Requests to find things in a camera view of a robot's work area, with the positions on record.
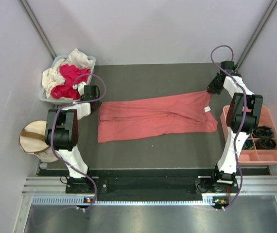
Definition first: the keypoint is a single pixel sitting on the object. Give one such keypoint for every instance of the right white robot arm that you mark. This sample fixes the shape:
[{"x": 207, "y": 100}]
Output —
[{"x": 242, "y": 118}]

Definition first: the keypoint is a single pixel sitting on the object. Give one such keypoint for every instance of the pink divided organizer tray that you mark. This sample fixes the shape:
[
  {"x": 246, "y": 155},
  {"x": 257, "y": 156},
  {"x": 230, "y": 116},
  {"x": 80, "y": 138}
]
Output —
[{"x": 259, "y": 151}]

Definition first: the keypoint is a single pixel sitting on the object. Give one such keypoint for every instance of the dark coiled item front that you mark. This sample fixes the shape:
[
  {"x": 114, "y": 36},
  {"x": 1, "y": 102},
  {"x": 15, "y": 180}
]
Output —
[{"x": 266, "y": 144}]

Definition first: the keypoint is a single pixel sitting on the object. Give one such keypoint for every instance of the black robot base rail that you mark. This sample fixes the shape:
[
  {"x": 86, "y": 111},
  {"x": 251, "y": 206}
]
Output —
[{"x": 154, "y": 184}]

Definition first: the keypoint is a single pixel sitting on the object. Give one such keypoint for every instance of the slotted cable duct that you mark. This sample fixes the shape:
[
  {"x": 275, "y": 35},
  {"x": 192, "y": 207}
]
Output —
[{"x": 86, "y": 201}]

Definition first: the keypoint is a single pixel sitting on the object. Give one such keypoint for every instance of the dark coiled item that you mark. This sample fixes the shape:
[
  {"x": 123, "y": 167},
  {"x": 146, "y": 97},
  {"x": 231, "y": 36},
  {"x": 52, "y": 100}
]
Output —
[
  {"x": 264, "y": 132},
  {"x": 266, "y": 144}
]

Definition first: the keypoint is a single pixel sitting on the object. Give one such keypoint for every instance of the dark coiled item back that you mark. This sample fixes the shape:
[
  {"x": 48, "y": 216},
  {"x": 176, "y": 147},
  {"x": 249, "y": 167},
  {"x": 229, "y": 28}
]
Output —
[{"x": 264, "y": 132}]

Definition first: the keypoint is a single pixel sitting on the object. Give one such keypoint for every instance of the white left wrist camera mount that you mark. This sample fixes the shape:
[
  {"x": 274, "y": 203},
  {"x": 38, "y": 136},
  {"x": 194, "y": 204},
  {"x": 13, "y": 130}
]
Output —
[{"x": 80, "y": 87}]

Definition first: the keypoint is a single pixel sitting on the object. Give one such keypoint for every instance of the yellow blue coiled item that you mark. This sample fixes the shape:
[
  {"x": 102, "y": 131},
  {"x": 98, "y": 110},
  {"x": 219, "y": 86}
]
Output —
[{"x": 248, "y": 145}]

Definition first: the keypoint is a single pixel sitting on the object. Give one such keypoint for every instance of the salmon pink t-shirt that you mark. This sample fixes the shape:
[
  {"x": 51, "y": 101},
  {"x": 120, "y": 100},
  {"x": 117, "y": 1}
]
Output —
[{"x": 137, "y": 119}]

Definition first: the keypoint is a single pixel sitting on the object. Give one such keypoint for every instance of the cream t-shirt in bin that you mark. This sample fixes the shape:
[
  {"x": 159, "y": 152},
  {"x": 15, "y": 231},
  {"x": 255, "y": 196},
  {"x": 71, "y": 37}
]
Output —
[{"x": 51, "y": 77}]

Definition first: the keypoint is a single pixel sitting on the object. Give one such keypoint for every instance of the magenta t-shirt in bin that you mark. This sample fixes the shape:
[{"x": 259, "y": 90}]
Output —
[{"x": 72, "y": 75}]

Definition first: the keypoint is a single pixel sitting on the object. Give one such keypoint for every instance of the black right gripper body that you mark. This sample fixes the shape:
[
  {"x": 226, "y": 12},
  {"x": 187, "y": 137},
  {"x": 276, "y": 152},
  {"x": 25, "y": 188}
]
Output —
[{"x": 214, "y": 87}]

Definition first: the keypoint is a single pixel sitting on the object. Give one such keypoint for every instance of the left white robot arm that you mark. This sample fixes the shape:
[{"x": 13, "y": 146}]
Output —
[{"x": 62, "y": 135}]

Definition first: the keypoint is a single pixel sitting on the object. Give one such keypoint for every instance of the round cream fabric basket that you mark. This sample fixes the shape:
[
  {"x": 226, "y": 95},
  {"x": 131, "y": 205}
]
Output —
[{"x": 32, "y": 141}]

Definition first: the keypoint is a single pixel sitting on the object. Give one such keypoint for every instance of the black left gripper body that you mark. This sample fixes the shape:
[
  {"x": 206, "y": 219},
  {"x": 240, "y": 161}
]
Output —
[{"x": 98, "y": 104}]

